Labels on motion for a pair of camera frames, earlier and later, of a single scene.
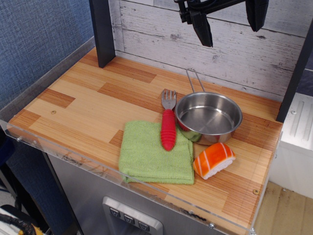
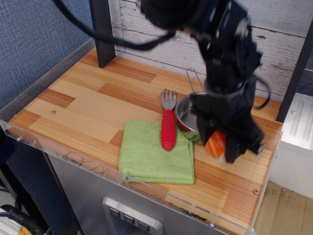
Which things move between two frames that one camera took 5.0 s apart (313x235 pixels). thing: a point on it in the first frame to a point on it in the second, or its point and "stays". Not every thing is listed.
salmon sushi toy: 213,159 to 215,144
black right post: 306,51 stays
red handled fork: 168,125 stays
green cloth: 143,159 stays
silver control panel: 122,219 stays
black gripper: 194,12 to 233,116
